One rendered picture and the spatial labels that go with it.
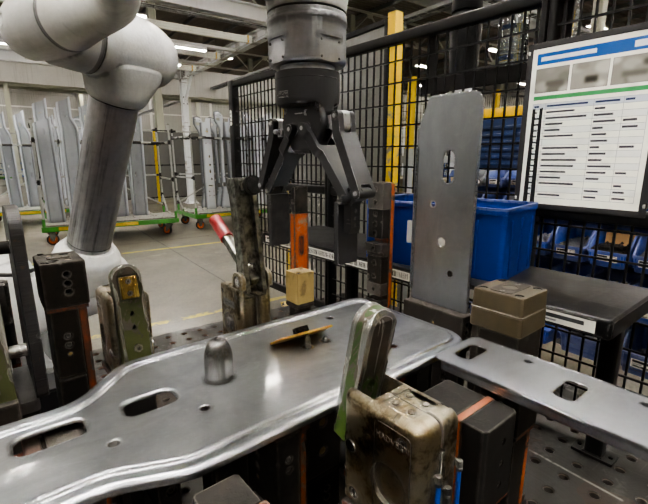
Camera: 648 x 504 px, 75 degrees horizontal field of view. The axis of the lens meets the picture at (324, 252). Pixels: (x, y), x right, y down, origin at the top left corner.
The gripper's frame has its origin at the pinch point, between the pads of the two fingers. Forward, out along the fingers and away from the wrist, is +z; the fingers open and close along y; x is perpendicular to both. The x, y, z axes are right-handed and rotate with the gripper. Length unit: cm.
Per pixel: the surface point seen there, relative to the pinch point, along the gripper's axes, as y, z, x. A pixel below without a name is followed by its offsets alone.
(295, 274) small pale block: -11.3, 7.4, 5.7
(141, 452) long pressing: 7.5, 13.8, -23.8
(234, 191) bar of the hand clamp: -15.0, -5.8, -2.3
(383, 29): -134, -80, 155
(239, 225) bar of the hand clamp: -14.2, -0.9, -2.2
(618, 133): 16, -14, 54
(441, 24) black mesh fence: -22, -40, 54
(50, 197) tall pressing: -693, 44, 51
